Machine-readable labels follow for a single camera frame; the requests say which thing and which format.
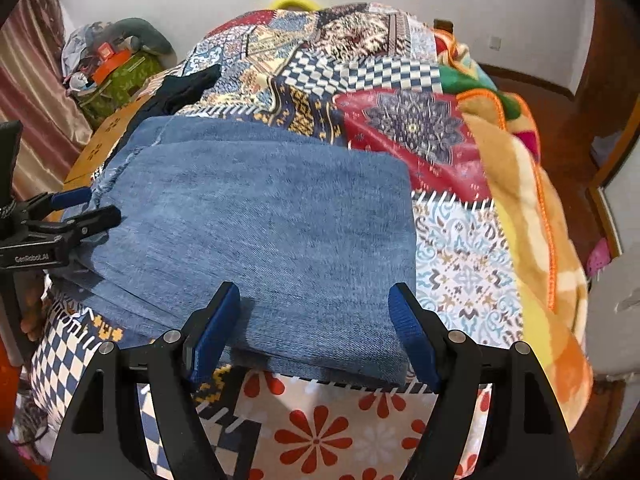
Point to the wooden bed post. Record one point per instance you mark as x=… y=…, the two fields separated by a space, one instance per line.
x=443 y=26

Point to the orange plaid blanket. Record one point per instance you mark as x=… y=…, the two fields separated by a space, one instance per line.
x=540 y=210

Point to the pink slipper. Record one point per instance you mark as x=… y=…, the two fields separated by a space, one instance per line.
x=599 y=257

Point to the grey neck pillow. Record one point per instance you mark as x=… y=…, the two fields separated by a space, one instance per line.
x=150 y=35

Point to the orange box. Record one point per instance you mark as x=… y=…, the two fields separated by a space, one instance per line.
x=110 y=66

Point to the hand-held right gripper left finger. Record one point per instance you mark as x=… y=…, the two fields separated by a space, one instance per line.
x=212 y=335

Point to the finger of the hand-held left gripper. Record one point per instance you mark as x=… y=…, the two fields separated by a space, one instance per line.
x=70 y=198
x=95 y=220

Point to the bamboo lap desk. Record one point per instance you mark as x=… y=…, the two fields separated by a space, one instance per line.
x=107 y=135

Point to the black cloth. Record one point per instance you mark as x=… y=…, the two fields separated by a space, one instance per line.
x=185 y=90

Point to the blue denim pants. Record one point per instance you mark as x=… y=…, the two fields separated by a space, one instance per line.
x=260 y=220

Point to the patchwork quilt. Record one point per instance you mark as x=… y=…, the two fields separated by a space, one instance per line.
x=400 y=120

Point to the green patterned box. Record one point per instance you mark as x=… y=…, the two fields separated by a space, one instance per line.
x=117 y=95

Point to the white wall socket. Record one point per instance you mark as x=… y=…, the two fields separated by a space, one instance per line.
x=495 y=43

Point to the pile of clothes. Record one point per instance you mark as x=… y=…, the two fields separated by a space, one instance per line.
x=82 y=45

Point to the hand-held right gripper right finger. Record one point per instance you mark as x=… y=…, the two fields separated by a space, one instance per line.
x=415 y=335

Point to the wooden door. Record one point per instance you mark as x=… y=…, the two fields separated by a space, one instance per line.
x=615 y=60

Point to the striped pink curtain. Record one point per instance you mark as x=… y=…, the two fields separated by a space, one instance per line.
x=35 y=85

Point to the person's left hand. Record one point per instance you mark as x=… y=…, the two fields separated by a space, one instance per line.
x=36 y=310

